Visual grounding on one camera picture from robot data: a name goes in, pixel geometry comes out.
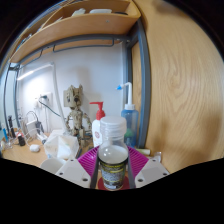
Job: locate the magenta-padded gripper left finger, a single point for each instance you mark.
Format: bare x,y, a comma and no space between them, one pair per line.
74,172

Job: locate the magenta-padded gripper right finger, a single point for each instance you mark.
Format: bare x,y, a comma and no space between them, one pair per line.
151,171

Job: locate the clear plastic drink bottle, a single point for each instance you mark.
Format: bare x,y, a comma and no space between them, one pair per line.
113,160

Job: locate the white lotion bottle red pump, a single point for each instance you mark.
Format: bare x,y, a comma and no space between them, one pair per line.
96,133

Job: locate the white earbuds case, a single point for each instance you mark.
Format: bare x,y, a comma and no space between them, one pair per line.
34,148

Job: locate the white power strip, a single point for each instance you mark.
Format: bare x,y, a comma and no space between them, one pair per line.
41,137

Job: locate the blue squeeze wash bottle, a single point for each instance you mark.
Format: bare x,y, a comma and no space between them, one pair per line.
131,120

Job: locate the brown tree figure toy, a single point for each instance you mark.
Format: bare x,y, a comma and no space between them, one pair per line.
75,113

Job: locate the white power adapter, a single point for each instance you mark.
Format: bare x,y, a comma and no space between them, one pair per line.
32,126

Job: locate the black electric shaver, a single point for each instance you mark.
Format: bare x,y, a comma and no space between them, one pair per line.
11,126

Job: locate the white desk lamp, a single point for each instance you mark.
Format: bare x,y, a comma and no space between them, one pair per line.
55,86

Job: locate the wooden shelf unit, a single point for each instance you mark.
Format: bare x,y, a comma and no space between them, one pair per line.
76,28

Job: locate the white wall outlet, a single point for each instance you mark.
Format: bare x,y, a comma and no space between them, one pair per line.
46,100

